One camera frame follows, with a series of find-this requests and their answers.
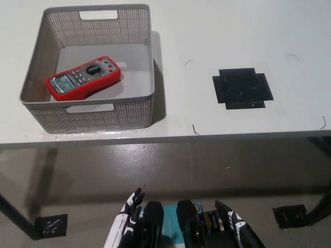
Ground red digital multimeter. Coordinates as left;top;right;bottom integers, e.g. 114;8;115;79
45;55;122;101

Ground robot right hand white black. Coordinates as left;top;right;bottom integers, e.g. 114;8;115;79
214;199;266;248

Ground black tape patch on table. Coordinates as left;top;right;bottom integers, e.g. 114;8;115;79
212;67;274;111

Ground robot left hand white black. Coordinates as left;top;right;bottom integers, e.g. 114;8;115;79
103;188;145;248

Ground clear tape strip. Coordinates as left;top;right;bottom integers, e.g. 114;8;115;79
54;129;139;137

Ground grey perforated plastic basket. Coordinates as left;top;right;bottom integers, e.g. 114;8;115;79
19;4;156;134

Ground robot torso black teal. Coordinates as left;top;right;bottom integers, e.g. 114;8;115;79
137;199;241;248

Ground black table leg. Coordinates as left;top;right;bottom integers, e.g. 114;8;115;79
0;193;42;240

